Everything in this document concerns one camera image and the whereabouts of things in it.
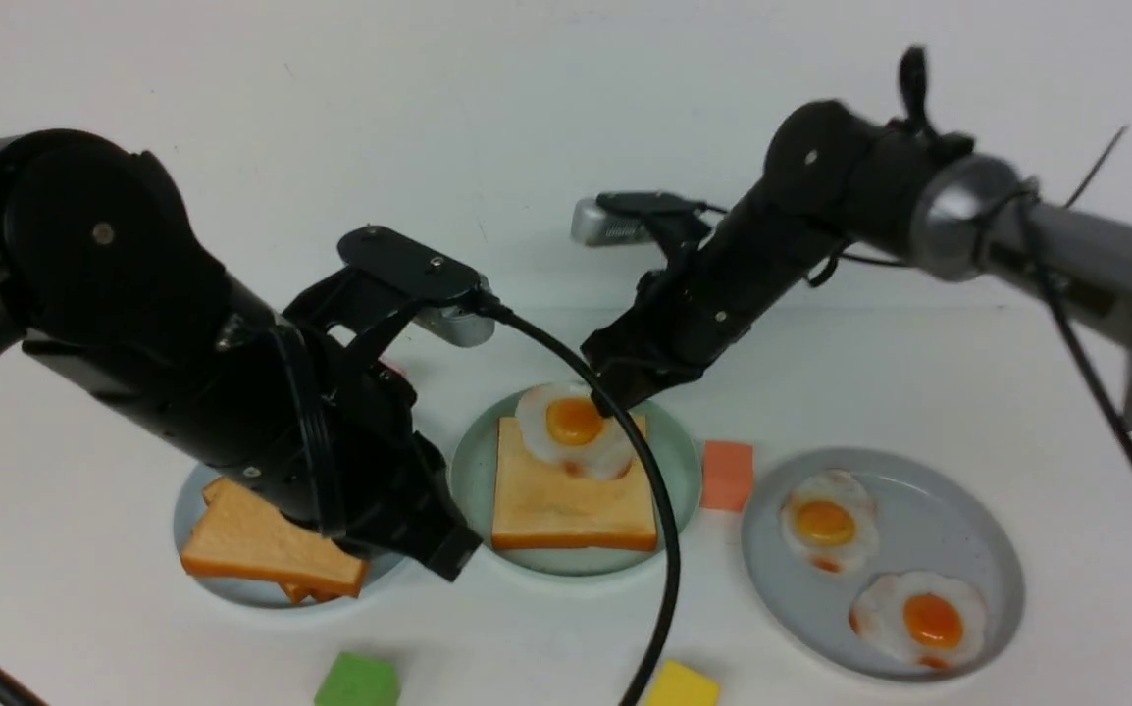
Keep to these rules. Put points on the toast slice sandwich base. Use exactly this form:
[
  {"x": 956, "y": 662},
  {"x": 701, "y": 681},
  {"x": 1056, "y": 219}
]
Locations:
[{"x": 537, "y": 506}]

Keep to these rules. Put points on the toast bread slice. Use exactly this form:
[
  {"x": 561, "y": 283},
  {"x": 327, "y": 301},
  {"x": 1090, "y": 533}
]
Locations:
[
  {"x": 243, "y": 537},
  {"x": 295, "y": 593}
]

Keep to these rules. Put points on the pink wooden block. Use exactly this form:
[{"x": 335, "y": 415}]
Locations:
[{"x": 388, "y": 370}]

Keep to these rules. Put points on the fried egg toy top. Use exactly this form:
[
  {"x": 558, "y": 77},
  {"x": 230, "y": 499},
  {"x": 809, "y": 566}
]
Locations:
[{"x": 562, "y": 426}]

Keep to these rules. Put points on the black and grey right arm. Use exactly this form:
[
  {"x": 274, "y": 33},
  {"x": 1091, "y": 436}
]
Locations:
[{"x": 831, "y": 179}]

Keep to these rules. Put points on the green wooden block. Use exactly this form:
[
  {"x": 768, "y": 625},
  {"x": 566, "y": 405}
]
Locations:
[{"x": 355, "y": 679}]

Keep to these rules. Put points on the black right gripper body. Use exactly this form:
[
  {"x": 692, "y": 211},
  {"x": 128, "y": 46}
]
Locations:
[{"x": 686, "y": 318}]

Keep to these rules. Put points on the mint green centre plate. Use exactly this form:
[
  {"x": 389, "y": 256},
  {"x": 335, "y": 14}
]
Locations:
[{"x": 471, "y": 479}]

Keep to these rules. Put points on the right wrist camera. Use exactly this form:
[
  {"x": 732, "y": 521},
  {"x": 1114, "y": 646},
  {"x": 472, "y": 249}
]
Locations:
[{"x": 672, "y": 222}]

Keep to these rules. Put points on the orange wooden block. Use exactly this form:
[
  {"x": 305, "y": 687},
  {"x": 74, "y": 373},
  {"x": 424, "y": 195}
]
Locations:
[{"x": 728, "y": 475}]

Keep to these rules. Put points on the light blue bread plate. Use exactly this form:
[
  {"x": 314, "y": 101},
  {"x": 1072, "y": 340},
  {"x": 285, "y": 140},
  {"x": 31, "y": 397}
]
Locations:
[{"x": 260, "y": 595}]

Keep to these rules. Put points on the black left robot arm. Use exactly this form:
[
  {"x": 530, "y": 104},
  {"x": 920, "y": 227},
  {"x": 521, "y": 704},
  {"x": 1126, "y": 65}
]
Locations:
[{"x": 103, "y": 281}]

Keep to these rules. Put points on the fried egg toy back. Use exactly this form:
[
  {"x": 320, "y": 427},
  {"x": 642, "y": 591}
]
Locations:
[{"x": 829, "y": 521}]

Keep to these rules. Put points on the fried egg toy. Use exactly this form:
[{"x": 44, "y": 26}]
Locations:
[
  {"x": 829, "y": 521},
  {"x": 562, "y": 426},
  {"x": 922, "y": 619}
]

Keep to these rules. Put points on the yellow wooden block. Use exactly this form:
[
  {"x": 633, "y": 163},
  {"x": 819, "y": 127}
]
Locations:
[{"x": 679, "y": 685}]

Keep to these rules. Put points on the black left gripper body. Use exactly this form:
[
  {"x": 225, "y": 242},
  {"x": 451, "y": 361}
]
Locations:
[{"x": 361, "y": 476}]

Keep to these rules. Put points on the fried egg toy front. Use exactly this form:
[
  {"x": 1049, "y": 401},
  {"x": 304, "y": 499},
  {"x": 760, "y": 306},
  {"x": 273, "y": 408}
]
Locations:
[{"x": 922, "y": 619}]

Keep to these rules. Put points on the grey egg plate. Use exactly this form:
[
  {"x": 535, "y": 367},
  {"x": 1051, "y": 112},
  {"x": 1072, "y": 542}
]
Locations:
[{"x": 926, "y": 523}]

